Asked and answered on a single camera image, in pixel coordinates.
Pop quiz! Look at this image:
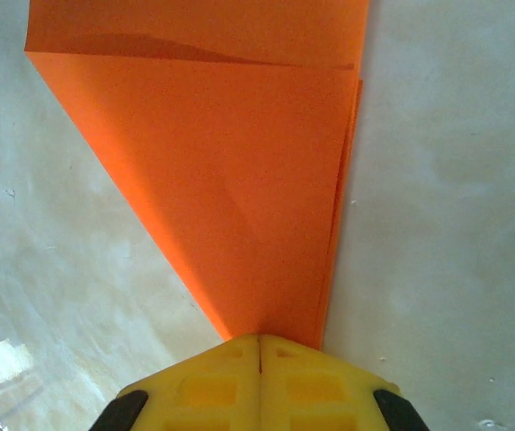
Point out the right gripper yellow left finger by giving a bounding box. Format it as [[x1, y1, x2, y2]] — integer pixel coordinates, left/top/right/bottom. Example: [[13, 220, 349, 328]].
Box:
[[90, 334, 262, 431]]

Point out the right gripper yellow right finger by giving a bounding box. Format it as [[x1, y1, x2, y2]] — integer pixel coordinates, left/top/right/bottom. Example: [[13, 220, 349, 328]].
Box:
[[259, 334, 427, 431]]

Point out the orange paper sheet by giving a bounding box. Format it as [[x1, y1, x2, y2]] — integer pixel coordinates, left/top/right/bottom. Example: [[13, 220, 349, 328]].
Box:
[[23, 0, 370, 351]]

